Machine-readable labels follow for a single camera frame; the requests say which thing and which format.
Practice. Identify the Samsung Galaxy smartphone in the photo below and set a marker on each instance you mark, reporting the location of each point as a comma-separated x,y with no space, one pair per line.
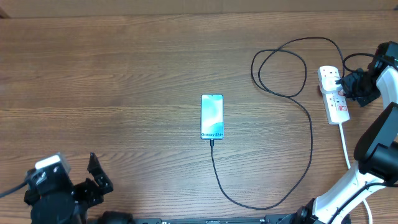
212,117

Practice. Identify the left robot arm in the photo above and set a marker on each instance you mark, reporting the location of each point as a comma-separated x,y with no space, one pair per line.
55,199

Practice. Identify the white charger plug adapter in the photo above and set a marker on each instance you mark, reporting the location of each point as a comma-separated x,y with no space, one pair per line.
330,85

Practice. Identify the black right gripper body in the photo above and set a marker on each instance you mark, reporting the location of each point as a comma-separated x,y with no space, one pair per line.
364,88

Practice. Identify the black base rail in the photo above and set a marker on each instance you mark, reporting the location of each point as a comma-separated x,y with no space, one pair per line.
241,220

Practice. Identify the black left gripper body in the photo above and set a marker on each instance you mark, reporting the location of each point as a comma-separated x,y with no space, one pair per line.
89,193

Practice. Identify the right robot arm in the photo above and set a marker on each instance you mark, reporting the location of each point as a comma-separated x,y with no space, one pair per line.
375,154

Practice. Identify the white power strip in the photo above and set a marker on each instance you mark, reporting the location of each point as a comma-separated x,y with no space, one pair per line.
335,103

